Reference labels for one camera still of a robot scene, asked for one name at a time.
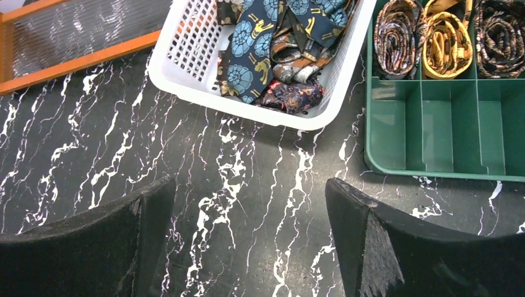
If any green divided tray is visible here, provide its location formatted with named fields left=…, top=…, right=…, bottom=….
left=365, top=20, right=524, bottom=182

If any rolled dark brown tie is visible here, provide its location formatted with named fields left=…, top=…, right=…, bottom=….
left=474, top=1, right=524, bottom=79

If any rolled yellow tie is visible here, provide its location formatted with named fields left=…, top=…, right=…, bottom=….
left=422, top=0, right=474, bottom=79

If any white plastic basket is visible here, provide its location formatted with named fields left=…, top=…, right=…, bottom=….
left=148, top=1, right=376, bottom=131

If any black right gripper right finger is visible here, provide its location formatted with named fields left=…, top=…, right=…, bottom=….
left=325, top=178, right=524, bottom=296

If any blue floral tie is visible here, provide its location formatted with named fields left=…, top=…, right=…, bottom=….
left=226, top=0, right=349, bottom=104

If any orange wooden rack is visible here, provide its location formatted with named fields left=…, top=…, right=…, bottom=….
left=1, top=1, right=171, bottom=95

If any rolled multicolour tie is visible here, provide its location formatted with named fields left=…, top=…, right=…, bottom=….
left=373, top=1, right=427, bottom=80

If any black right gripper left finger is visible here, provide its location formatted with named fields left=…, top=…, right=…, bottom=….
left=1, top=176, right=176, bottom=296

